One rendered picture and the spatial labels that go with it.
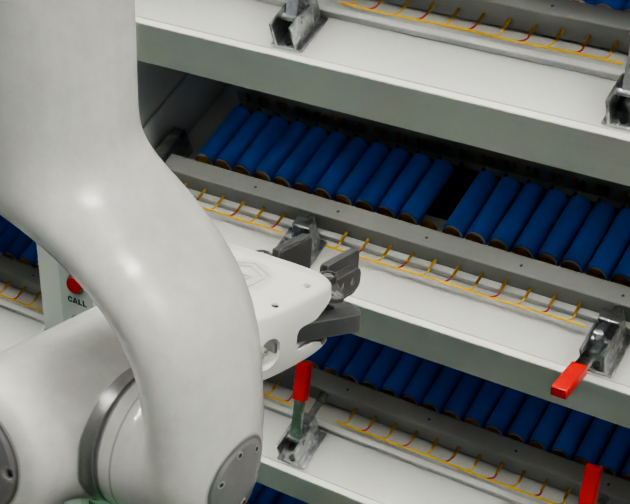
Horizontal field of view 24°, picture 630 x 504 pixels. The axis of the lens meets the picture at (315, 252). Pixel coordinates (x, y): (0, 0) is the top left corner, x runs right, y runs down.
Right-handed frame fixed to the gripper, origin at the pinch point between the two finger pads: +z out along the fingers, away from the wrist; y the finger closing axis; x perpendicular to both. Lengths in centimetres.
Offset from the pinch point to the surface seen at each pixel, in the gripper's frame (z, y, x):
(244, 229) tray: 17.0, 17.4, 6.9
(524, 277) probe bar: 17.6, -7.8, 4.0
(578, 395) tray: 15.0, -14.4, 10.7
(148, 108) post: 18.5, 29.2, -0.8
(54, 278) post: 14.9, 36.7, 16.4
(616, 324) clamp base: 15.9, -16.0, 4.7
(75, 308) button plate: 15.0, 34.2, 18.7
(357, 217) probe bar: 18.2, 7.3, 3.4
